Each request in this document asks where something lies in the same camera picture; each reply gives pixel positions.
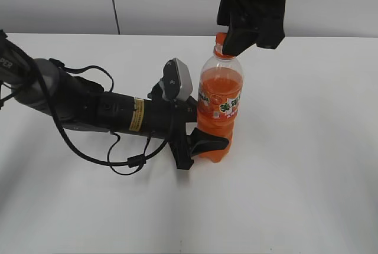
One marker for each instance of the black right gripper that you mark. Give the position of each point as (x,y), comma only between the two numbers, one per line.
(267,30)

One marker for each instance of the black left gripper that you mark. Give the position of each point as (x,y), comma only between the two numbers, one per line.
(169,119)

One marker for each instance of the orange bottle cap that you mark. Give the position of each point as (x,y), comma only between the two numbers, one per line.
(218,48)

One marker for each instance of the orange soda plastic bottle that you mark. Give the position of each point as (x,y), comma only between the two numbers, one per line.
(219,92)

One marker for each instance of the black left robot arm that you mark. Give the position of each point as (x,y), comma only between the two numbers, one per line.
(78,104)

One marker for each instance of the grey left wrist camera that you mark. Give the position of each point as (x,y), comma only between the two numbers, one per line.
(176,83)

